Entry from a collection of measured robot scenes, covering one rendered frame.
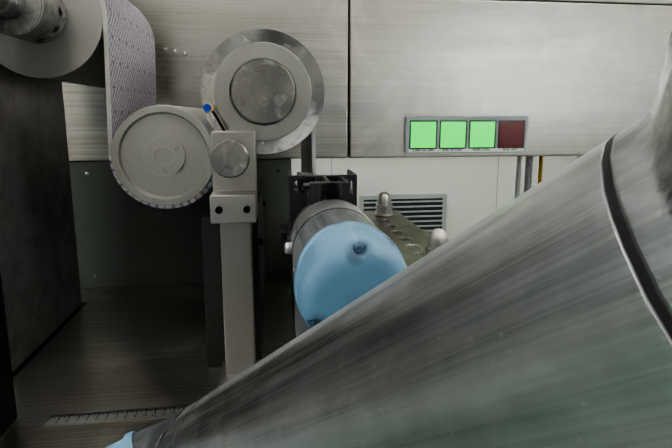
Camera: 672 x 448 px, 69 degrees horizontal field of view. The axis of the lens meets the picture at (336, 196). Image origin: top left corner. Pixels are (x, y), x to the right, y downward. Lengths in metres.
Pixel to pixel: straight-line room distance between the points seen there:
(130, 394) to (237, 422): 0.48
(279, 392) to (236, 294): 0.44
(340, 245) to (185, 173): 0.35
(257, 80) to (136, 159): 0.17
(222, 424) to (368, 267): 0.14
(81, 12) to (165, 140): 0.17
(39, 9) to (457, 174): 3.14
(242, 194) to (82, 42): 0.26
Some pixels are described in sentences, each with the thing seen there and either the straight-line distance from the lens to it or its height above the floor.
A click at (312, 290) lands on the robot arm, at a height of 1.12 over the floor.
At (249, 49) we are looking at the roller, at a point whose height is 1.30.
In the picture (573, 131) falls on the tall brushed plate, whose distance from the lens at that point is 1.12.
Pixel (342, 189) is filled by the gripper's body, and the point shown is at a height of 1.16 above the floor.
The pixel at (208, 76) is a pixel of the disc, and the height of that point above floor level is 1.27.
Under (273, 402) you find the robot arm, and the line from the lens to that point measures 0.17.
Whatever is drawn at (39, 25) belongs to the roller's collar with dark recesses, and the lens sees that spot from 0.62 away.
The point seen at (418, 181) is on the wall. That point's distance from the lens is 3.45.
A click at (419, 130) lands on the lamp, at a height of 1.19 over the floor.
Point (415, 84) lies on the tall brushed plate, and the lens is 0.98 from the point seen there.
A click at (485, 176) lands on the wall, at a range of 3.61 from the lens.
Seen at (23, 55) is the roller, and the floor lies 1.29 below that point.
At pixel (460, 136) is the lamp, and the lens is 1.00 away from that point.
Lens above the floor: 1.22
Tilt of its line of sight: 9 degrees down
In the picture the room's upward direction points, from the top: straight up
